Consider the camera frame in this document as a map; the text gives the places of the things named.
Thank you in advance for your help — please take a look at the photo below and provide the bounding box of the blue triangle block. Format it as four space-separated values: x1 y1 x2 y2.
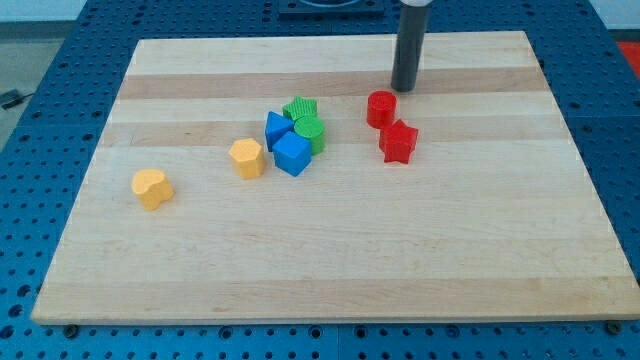
264 111 294 152

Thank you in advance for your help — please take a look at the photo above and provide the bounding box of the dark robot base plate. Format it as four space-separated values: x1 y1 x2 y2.
274 0 385 19

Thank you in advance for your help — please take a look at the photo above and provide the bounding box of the green star block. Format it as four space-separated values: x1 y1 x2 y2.
282 96 317 121

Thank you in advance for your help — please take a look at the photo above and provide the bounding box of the blue cube block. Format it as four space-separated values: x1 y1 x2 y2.
272 132 312 177

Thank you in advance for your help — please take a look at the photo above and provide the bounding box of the red cylinder block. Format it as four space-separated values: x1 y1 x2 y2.
366 90 397 129

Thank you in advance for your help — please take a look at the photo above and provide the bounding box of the yellow hexagon block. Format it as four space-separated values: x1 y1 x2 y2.
228 138 266 179

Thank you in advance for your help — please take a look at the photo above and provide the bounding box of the red star block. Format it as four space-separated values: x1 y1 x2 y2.
379 119 419 164

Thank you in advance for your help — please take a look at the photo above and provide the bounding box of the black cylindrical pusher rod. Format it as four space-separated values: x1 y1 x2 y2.
391 0 432 93

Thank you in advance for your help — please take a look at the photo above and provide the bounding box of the yellow heart block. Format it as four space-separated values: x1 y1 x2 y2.
131 168 175 211

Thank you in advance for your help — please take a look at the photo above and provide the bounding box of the green cylinder block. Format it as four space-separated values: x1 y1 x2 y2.
294 115 325 156

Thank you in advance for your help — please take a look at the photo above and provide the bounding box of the wooden board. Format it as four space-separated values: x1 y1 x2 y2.
31 31 639 325

